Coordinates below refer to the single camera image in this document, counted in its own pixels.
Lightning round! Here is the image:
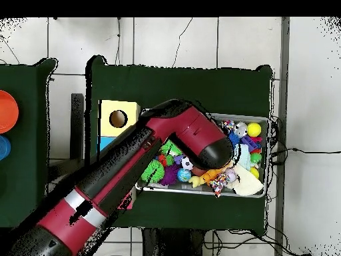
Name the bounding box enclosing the globe print ball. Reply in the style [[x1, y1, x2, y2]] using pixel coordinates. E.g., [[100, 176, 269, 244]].
[[177, 167, 192, 183]]

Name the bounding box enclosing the light teal knitted cloth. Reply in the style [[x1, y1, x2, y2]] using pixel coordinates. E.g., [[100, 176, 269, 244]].
[[232, 143, 252, 171]]

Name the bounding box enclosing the cream knitted cloth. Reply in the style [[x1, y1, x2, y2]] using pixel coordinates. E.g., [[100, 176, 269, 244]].
[[230, 162, 264, 197]]

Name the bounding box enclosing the wooden box with three holes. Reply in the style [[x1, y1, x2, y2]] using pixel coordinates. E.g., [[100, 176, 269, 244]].
[[95, 99, 142, 210]]

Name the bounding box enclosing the shallow clear mesh bin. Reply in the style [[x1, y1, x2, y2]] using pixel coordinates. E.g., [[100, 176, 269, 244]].
[[135, 109, 270, 199]]

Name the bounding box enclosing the green spiky ball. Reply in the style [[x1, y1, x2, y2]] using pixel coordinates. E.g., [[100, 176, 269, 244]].
[[162, 139, 183, 158]]

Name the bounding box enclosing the black and white soccer ball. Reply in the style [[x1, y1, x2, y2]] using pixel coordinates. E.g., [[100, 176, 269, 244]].
[[180, 155, 195, 171]]

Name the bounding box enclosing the purple spiky ball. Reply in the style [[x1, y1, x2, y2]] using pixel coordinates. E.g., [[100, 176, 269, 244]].
[[161, 164, 181, 187]]

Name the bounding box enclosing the green furry ball with eyes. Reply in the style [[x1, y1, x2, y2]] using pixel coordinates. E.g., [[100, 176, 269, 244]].
[[141, 159, 166, 185]]

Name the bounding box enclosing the orange toy building block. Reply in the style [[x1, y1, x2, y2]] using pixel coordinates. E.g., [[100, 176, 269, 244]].
[[201, 168, 226, 185]]

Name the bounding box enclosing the dark green table cloth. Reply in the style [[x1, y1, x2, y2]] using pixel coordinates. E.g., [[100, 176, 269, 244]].
[[0, 57, 61, 231], [85, 55, 274, 237]]

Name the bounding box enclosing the blue spiky ball with eyes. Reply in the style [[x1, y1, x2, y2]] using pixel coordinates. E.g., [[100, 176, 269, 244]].
[[228, 131, 242, 149]]

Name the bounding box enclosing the plain yellow ball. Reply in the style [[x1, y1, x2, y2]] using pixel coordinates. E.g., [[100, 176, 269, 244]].
[[247, 122, 263, 138]]

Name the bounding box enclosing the orange round disc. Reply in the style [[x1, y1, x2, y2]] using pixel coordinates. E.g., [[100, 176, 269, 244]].
[[0, 89, 19, 134]]

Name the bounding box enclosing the blue round disc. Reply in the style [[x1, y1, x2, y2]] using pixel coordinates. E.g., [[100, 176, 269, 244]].
[[0, 135, 11, 161]]

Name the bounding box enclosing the black cable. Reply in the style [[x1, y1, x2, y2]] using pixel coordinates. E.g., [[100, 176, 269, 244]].
[[268, 146, 341, 161]]

